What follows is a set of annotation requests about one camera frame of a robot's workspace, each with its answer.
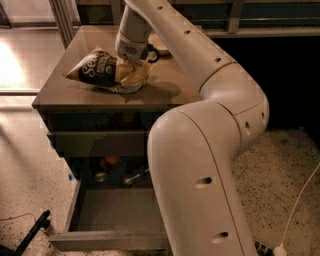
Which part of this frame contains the orange fruit in drawer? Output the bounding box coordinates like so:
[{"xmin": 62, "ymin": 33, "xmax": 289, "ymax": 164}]
[{"xmin": 105, "ymin": 156, "xmax": 120, "ymax": 165}]

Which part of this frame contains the brown chip bag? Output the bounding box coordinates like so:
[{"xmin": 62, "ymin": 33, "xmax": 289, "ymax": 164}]
[{"xmin": 65, "ymin": 46, "xmax": 145, "ymax": 94}]

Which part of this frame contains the open grey middle drawer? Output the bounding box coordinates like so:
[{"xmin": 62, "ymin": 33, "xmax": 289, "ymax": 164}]
[{"xmin": 49, "ymin": 173, "xmax": 170, "ymax": 251}]

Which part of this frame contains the white power cable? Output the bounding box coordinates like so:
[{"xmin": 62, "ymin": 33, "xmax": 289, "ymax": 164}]
[{"xmin": 273, "ymin": 163, "xmax": 320, "ymax": 256}]

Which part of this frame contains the grey drawer cabinet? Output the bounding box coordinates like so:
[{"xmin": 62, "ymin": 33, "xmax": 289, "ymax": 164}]
[{"xmin": 32, "ymin": 26, "xmax": 200, "ymax": 182}]

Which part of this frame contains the black power strip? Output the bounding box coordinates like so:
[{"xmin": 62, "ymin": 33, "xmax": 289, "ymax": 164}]
[{"xmin": 254, "ymin": 240, "xmax": 274, "ymax": 256}]

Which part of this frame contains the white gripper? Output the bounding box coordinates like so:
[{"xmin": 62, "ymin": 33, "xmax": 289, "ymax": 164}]
[{"xmin": 115, "ymin": 31, "xmax": 150, "ymax": 87}]

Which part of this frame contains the black stand leg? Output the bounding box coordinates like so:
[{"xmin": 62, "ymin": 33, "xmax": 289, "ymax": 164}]
[{"xmin": 0, "ymin": 210, "xmax": 50, "ymax": 256}]

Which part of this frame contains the silver metal utensil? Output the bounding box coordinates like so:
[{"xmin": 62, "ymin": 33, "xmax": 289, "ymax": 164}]
[{"xmin": 123, "ymin": 169, "xmax": 150, "ymax": 186}]

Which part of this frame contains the grey top drawer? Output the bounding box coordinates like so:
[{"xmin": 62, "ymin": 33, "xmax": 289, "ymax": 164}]
[{"xmin": 48, "ymin": 131, "xmax": 148, "ymax": 157}]

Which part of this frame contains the small round metal cup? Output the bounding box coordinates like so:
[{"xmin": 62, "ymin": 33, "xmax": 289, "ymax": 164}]
[{"xmin": 94, "ymin": 173, "xmax": 108, "ymax": 183}]

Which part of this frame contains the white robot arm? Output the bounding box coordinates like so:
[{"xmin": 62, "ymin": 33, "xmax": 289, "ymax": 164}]
[{"xmin": 116, "ymin": 0, "xmax": 269, "ymax": 256}]

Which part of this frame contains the white bowl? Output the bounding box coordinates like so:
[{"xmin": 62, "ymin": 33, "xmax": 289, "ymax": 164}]
[{"xmin": 149, "ymin": 33, "xmax": 170, "ymax": 56}]

